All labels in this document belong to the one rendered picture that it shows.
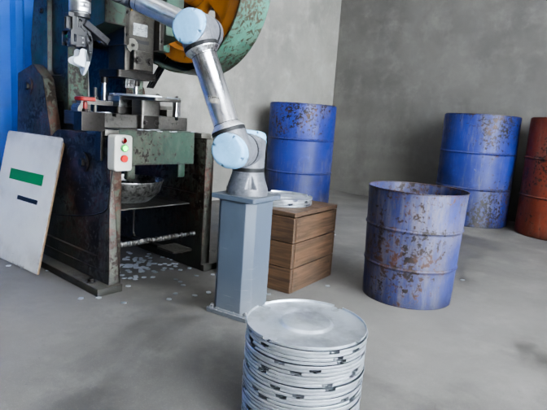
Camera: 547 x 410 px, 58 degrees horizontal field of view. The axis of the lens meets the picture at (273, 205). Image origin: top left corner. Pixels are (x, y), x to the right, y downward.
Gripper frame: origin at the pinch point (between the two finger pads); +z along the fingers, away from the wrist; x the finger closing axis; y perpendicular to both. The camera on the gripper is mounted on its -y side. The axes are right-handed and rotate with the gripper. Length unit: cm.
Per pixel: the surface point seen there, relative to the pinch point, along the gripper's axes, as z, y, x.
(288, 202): 47, -71, 45
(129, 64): -6.4, -28.1, -14.2
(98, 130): 21.1, -4.1, 3.2
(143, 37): -19.0, -34.8, -14.5
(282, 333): 60, 12, 112
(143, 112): 13.3, -29.3, -4.8
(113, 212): 53, -8, 7
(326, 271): 81, -96, 51
